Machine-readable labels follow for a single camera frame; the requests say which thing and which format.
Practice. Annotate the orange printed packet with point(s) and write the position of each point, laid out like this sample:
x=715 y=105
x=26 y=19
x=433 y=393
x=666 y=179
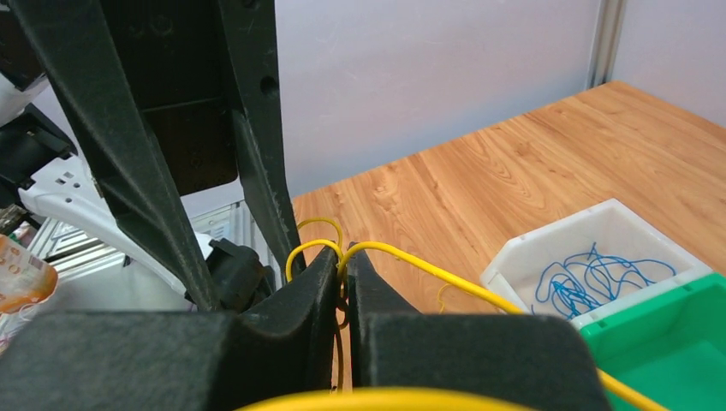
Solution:
x=27 y=282

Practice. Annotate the green plastic bin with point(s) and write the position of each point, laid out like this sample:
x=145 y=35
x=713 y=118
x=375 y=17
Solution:
x=670 y=348

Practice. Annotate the white plastic bin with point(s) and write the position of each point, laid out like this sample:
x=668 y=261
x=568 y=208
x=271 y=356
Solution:
x=590 y=265

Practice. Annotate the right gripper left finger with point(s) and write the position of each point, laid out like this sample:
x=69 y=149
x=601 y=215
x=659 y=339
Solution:
x=178 y=361

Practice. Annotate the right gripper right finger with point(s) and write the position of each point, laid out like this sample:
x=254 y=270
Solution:
x=537 y=361

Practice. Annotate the aluminium frame rail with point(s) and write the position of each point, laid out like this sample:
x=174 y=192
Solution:
x=177 y=256

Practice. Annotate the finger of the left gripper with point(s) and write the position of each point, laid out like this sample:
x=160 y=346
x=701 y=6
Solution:
x=248 y=35
x=74 y=44

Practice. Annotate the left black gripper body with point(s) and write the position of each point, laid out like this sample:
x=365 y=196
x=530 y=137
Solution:
x=168 y=51

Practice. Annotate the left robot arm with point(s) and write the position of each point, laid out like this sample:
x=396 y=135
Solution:
x=165 y=99

